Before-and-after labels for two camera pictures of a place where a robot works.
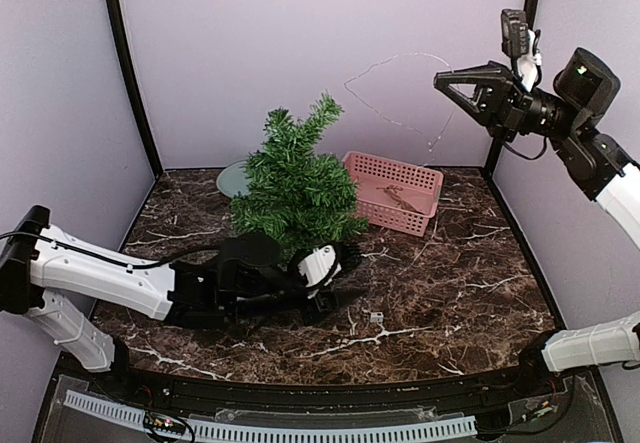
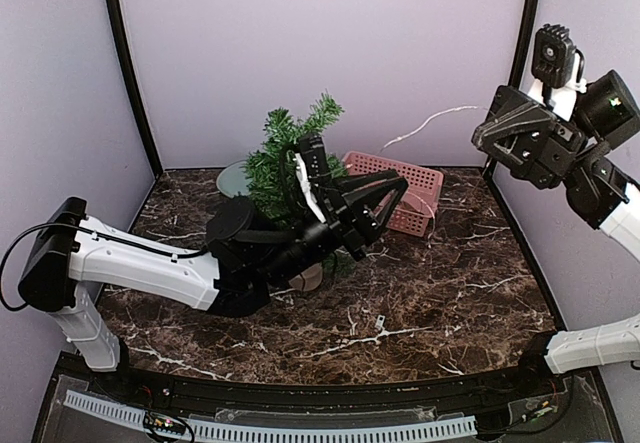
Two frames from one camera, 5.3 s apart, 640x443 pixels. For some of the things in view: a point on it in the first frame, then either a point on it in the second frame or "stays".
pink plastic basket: [394, 194] stays
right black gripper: [505, 107] → [541, 148]
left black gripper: [326, 309] → [353, 220]
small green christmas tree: [297, 192] stays
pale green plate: [231, 180] stays
